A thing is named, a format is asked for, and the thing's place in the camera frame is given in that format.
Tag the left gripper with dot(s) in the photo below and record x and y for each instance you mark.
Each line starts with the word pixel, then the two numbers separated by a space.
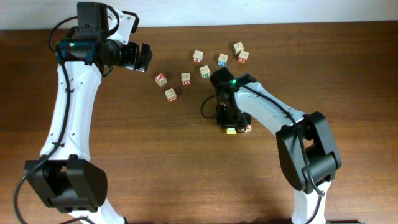
pixel 145 57

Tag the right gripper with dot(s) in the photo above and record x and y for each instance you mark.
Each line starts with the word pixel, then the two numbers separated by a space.
pixel 244 119

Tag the yellow edged wooden block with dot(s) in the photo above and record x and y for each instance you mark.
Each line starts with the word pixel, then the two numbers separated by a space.
pixel 231 131

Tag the red letter I block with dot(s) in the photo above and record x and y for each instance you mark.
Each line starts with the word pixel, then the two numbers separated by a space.
pixel 248 128

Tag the green edged wooden block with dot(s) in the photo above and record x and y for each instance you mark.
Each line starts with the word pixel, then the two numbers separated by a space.
pixel 205 71

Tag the red edged picture block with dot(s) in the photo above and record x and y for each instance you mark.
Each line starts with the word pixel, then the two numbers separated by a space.
pixel 170 94

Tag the red letter U block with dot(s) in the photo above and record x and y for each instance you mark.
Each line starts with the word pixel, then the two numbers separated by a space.
pixel 185 78

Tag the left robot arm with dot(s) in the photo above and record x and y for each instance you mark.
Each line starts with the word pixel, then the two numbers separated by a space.
pixel 63 176

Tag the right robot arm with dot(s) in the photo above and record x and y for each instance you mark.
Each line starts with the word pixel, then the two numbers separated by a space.
pixel 308 155

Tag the red letter A block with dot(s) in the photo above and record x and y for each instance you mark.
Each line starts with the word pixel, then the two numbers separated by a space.
pixel 160 79

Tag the blue edged wooden block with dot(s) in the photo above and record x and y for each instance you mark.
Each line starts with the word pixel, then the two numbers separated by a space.
pixel 222 60

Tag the red letter K block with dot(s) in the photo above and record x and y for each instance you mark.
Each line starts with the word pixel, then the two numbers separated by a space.
pixel 243 57

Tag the red letter X block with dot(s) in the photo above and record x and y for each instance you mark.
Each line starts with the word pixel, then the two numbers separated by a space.
pixel 198 56

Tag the plain top wooden block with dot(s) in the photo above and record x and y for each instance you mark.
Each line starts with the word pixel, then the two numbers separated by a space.
pixel 238 47

